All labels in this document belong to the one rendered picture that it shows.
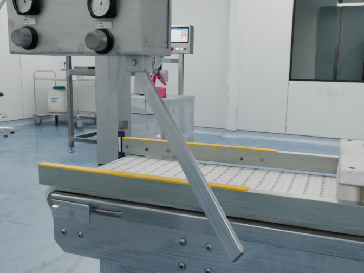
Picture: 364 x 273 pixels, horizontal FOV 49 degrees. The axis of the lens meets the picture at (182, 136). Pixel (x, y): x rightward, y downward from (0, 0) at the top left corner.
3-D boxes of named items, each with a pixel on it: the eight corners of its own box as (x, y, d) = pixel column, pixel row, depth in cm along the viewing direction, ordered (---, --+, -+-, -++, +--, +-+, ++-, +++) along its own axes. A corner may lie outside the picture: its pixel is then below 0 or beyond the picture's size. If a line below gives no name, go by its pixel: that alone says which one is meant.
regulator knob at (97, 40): (80, 53, 52) (79, 19, 52) (92, 54, 55) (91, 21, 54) (103, 53, 51) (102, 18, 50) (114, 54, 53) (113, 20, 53)
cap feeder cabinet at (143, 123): (106, 179, 370) (104, 95, 357) (138, 165, 421) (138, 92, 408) (167, 188, 343) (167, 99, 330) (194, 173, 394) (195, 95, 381)
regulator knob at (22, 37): (8, 49, 57) (6, 16, 56) (20, 50, 59) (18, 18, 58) (27, 49, 56) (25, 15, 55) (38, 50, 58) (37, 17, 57)
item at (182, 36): (165, 95, 373) (166, 25, 362) (170, 94, 382) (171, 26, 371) (188, 96, 363) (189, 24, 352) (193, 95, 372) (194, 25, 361)
